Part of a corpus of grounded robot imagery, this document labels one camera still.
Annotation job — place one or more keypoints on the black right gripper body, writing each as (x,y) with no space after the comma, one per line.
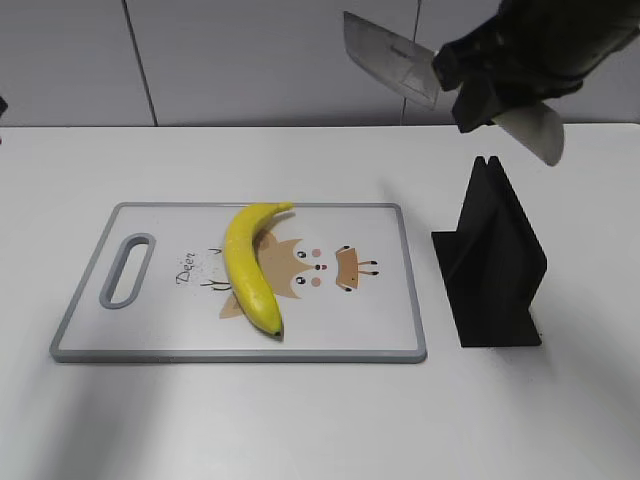
(530,51)

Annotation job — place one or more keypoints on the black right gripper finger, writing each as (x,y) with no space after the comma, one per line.
(479,100)

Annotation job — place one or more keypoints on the white-handled kitchen knife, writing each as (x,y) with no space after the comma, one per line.
(405,67)

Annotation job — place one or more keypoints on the yellow plastic banana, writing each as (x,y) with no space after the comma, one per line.
(249,284)

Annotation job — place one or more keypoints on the black knife stand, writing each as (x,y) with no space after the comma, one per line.
(492,263)

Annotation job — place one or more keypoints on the white grey-rimmed cutting board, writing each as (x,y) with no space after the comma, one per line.
(155,289)

